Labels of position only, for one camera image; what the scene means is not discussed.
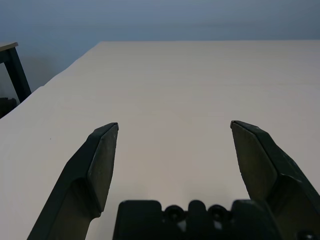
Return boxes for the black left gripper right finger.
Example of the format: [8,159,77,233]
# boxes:
[230,120,320,240]

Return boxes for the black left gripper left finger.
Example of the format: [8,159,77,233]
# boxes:
[26,122,120,240]

